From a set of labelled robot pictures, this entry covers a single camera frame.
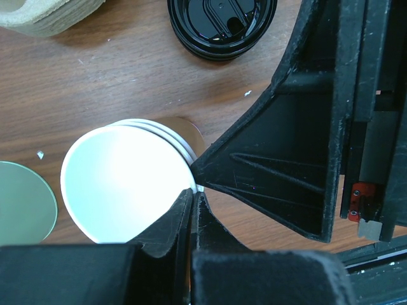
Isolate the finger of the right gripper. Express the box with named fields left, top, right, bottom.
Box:
left=191, top=1, right=343, bottom=243

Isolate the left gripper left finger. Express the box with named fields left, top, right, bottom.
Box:
left=1, top=189, right=193, bottom=304

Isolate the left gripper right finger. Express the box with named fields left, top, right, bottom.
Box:
left=190, top=192, right=356, bottom=304

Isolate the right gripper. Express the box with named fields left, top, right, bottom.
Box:
left=340, top=1, right=406, bottom=241

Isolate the brown paper cup stack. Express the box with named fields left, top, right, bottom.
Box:
left=60, top=117, right=205, bottom=243

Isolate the green cup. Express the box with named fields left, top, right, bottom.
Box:
left=1, top=161, right=58, bottom=246

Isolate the black lid stack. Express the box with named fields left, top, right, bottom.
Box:
left=167, top=0, right=277, bottom=61

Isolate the cardboard cup carrier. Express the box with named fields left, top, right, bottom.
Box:
left=1, top=0, right=105, bottom=37

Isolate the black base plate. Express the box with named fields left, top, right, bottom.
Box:
left=337, top=236, right=407, bottom=304

